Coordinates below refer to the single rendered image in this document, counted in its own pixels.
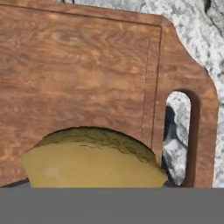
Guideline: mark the brown wooden cutting board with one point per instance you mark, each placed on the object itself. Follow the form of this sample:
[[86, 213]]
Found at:
[[87, 73]]

